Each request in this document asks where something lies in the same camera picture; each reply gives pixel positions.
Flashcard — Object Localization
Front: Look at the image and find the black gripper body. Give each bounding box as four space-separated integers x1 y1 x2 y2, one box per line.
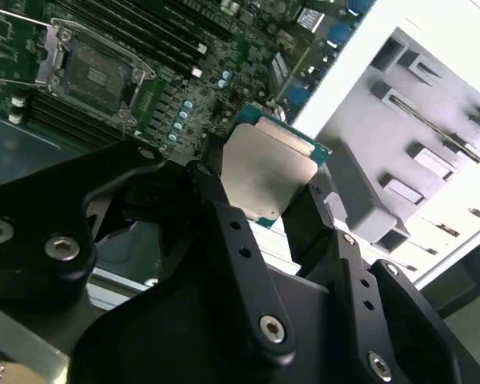
70 259 361 384

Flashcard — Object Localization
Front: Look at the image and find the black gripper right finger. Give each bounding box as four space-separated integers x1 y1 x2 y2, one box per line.
282 182 462 384

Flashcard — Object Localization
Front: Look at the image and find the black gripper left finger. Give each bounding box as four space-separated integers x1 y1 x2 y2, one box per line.
0 134 298 366

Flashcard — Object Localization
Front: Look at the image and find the silver topped CPU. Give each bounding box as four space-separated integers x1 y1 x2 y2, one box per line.
219 102 333 230

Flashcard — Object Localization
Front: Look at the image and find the metal socket cover frame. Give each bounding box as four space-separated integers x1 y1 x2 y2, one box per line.
0 6 63 87

